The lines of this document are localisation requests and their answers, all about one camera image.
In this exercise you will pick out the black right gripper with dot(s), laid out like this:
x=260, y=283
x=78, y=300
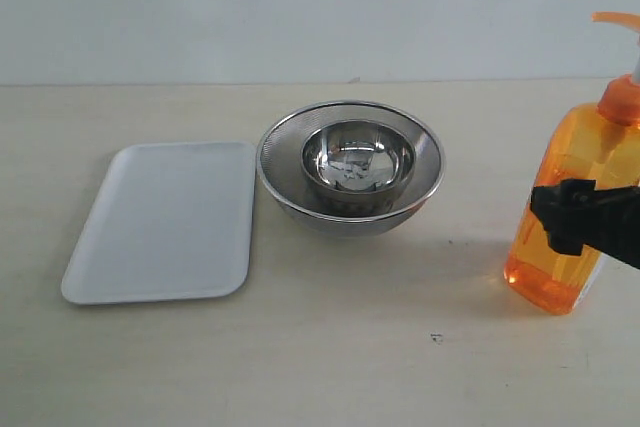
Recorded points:
x=573, y=214

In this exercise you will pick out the orange pump soap bottle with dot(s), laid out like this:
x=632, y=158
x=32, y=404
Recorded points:
x=594, y=141

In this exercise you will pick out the small stainless steel bowl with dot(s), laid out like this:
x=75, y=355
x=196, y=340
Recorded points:
x=358, y=162

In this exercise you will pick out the steel mesh colander bowl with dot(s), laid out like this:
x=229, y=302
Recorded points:
x=279, y=168

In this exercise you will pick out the white rectangular plastic tray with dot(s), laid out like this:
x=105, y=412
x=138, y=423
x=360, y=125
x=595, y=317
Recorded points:
x=170, y=221

